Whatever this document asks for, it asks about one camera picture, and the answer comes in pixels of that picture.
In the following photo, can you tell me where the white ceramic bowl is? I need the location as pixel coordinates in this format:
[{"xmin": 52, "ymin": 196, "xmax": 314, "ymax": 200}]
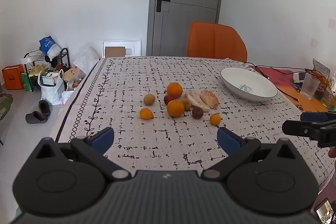
[{"xmin": 220, "ymin": 67, "xmax": 278, "ymax": 102}]

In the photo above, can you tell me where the black shoe rack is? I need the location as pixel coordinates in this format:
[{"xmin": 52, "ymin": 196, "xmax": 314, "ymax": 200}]
[{"xmin": 22, "ymin": 48, "xmax": 71, "ymax": 92}]

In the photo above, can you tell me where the clear drinking glass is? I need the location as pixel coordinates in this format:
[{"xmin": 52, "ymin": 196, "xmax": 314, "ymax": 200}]
[{"xmin": 301, "ymin": 72, "xmax": 321, "ymax": 100}]

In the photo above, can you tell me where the clear plastic bottle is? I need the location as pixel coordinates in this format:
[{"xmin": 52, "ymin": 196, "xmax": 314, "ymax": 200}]
[{"xmin": 319, "ymin": 76, "xmax": 336, "ymax": 107}]

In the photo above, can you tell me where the dark slipper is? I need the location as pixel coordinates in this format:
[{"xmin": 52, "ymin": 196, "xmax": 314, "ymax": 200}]
[
  {"xmin": 25, "ymin": 111, "xmax": 48, "ymax": 124},
  {"xmin": 39, "ymin": 100, "xmax": 51, "ymax": 116}
]

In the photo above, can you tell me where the orange shopping bag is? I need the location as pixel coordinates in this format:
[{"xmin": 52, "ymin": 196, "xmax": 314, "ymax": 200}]
[{"xmin": 2, "ymin": 65, "xmax": 25, "ymax": 90}]

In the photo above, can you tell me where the orange chair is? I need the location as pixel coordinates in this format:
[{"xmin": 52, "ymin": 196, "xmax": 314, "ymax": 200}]
[{"xmin": 186, "ymin": 21, "xmax": 248, "ymax": 63}]

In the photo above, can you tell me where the clear plastic bag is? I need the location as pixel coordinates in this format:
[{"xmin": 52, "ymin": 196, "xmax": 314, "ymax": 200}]
[{"xmin": 73, "ymin": 47, "xmax": 101, "ymax": 77}]

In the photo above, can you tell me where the large orange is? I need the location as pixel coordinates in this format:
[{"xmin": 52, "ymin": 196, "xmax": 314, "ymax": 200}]
[
  {"xmin": 167, "ymin": 100, "xmax": 185, "ymax": 118},
  {"xmin": 167, "ymin": 82, "xmax": 183, "ymax": 99}
]

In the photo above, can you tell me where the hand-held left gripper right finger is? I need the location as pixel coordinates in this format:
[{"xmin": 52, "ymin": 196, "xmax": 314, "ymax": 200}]
[{"xmin": 201, "ymin": 126, "xmax": 303, "ymax": 183}]

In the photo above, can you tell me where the green rug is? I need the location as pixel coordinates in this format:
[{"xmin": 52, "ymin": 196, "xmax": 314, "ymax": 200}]
[{"xmin": 0, "ymin": 93, "xmax": 13, "ymax": 121}]

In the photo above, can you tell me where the black door handle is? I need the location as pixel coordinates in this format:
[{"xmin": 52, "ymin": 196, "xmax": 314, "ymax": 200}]
[{"xmin": 155, "ymin": 0, "xmax": 171, "ymax": 12}]

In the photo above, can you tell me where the brown cardboard piece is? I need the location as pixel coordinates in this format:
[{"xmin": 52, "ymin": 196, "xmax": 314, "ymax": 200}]
[{"xmin": 105, "ymin": 47, "xmax": 126, "ymax": 58}]

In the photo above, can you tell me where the white plastic bag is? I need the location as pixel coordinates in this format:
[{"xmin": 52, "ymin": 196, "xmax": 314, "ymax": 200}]
[{"xmin": 38, "ymin": 69, "xmax": 66, "ymax": 105}]

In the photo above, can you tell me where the brown paper bag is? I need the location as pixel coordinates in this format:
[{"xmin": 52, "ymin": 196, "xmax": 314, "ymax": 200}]
[{"xmin": 63, "ymin": 67, "xmax": 86, "ymax": 90}]

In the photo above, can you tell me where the brownish round fruit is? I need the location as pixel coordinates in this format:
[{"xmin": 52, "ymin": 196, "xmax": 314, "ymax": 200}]
[{"xmin": 181, "ymin": 98, "xmax": 193, "ymax": 111}]

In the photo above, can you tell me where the white foam packaging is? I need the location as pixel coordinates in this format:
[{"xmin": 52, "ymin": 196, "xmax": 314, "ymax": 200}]
[{"xmin": 102, "ymin": 40, "xmax": 142, "ymax": 59}]

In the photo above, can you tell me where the dark brown round fruit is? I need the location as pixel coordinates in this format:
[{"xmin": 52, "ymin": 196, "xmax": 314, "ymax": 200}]
[{"xmin": 192, "ymin": 106, "xmax": 204, "ymax": 119}]

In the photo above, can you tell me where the grey door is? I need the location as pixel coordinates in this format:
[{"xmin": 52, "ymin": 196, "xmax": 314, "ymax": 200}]
[{"xmin": 146, "ymin": 0, "xmax": 226, "ymax": 57}]

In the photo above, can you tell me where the black cable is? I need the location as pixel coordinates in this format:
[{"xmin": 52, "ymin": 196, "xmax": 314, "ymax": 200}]
[
  {"xmin": 249, "ymin": 65, "xmax": 336, "ymax": 113},
  {"xmin": 255, "ymin": 67, "xmax": 300, "ymax": 102},
  {"xmin": 226, "ymin": 57, "xmax": 270, "ymax": 80}
]

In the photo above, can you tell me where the pale peeled citrus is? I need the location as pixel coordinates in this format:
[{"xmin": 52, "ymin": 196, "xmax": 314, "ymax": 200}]
[{"xmin": 184, "ymin": 90, "xmax": 211, "ymax": 112}]

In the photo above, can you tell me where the orange peeled citrus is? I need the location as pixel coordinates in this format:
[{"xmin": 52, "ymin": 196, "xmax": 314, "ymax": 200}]
[{"xmin": 200, "ymin": 90, "xmax": 219, "ymax": 109}]

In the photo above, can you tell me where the beige slippers pair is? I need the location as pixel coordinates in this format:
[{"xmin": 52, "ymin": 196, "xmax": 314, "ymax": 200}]
[{"xmin": 29, "ymin": 64, "xmax": 46, "ymax": 77}]

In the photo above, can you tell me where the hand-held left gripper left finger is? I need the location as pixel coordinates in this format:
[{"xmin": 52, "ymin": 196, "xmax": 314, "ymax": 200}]
[{"xmin": 34, "ymin": 127, "xmax": 132, "ymax": 183}]

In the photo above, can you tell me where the blue and white bag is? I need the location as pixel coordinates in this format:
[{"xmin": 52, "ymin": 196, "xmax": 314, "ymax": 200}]
[{"xmin": 39, "ymin": 36, "xmax": 61, "ymax": 59}]

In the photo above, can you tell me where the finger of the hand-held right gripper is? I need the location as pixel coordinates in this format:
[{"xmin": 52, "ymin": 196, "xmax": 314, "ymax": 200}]
[
  {"xmin": 300, "ymin": 111, "xmax": 336, "ymax": 123},
  {"xmin": 282, "ymin": 120, "xmax": 319, "ymax": 138}
]

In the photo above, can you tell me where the small orange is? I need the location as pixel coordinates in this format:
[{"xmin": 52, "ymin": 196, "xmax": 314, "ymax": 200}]
[
  {"xmin": 139, "ymin": 108, "xmax": 154, "ymax": 120},
  {"xmin": 210, "ymin": 113, "xmax": 222, "ymax": 126}
]

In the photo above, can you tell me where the green-brown round fruit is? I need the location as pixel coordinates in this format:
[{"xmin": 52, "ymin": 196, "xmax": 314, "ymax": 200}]
[{"xmin": 143, "ymin": 93, "xmax": 155, "ymax": 106}]

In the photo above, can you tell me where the smartphone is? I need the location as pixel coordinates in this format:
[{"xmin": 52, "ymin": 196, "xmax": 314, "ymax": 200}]
[{"xmin": 315, "ymin": 198, "xmax": 336, "ymax": 224}]

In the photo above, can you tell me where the printed paper packet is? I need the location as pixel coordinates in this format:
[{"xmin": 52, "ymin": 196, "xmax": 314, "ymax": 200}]
[{"xmin": 312, "ymin": 58, "xmax": 331, "ymax": 80}]

